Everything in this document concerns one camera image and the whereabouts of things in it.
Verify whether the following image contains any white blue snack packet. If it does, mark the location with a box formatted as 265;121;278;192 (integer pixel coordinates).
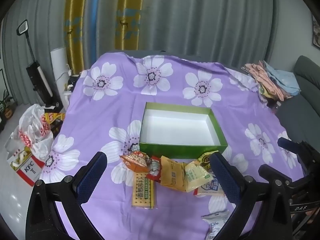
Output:
193;176;225;197

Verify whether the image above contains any yellow brown patterned bag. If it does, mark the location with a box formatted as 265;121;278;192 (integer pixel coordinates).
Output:
41;112;66;138

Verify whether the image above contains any gold blue patterned curtain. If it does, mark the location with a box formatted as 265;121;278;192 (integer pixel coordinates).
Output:
64;0;147;73

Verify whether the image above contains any red white paper bag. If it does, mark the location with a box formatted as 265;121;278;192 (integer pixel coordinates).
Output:
7;145;46;187

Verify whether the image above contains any green potted plant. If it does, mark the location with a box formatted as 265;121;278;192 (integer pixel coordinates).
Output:
0;89;16;126

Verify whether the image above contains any orange brown triangular snack packet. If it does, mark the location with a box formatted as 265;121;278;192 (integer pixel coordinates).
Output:
119;151;150;173

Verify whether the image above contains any white air purifier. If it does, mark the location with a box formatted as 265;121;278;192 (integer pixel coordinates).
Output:
50;46;73;108

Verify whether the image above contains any purple floral tablecloth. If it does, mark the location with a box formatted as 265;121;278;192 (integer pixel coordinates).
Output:
40;51;304;240

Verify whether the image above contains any black upright vacuum cleaner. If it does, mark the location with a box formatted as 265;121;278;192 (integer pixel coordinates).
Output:
16;19;63;110

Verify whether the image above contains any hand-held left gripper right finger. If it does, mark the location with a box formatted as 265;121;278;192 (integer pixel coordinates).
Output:
209;152;293;240

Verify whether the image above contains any red panda snack packet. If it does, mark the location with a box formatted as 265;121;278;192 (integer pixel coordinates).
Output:
146;156;162;180

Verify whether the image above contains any white red plastic bag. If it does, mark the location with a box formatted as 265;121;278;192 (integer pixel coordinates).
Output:
5;104;54;160

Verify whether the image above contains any grey sofa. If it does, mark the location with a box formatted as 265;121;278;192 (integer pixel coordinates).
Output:
276;55;320;155

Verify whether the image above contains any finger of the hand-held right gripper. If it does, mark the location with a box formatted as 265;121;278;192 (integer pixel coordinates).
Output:
258;164;293;184
277;137;304;155

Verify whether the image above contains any small black object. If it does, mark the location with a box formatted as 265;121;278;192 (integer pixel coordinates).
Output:
68;74;81;87

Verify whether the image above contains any plain white snack packet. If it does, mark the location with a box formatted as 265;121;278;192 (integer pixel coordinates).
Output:
201;209;230;240

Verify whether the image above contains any yellow patterned cloth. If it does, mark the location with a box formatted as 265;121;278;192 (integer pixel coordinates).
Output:
258;84;273;98

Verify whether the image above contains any yellow green cracker packet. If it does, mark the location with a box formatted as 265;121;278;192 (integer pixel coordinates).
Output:
132;171;157;209

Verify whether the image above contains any orange yellow snack packet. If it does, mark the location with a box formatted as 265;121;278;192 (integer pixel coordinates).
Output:
160;156;188;192

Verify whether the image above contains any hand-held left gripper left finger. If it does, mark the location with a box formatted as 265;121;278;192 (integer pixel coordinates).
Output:
26;151;108;240

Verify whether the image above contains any green cardboard box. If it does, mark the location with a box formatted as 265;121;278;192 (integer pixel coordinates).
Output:
139;102;228;160

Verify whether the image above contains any framed wall picture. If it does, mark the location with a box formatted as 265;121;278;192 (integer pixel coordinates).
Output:
311;15;320;49

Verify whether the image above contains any black gold snack packet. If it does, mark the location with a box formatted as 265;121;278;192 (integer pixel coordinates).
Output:
198;150;219;172

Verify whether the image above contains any light blue cloth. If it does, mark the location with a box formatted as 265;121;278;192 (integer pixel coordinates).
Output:
264;61;302;96

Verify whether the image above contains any pile of folded clothes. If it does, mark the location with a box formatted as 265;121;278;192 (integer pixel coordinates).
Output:
241;60;293;102

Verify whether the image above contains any grey curtain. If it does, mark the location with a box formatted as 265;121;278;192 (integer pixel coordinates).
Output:
1;0;275;108

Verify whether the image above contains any pale yellow snack packet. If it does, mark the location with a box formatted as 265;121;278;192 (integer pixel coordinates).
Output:
184;160;213;193

